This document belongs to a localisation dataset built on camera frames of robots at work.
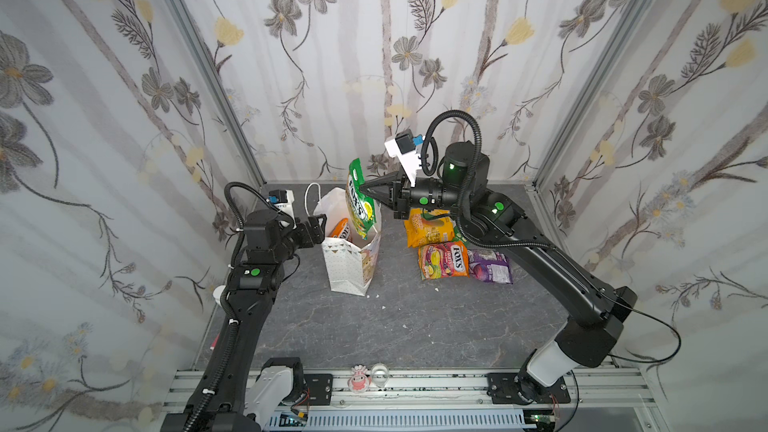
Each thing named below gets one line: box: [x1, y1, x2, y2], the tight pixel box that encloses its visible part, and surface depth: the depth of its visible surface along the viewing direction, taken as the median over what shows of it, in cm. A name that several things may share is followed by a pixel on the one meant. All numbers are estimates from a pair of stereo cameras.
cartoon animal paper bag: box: [313, 188, 382, 296], surface depth 81 cm
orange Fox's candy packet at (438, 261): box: [418, 241, 470, 281], surface depth 97 cm
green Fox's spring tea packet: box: [345, 158, 376, 240], surface depth 57 cm
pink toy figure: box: [347, 364, 372, 394], surface depth 75 cm
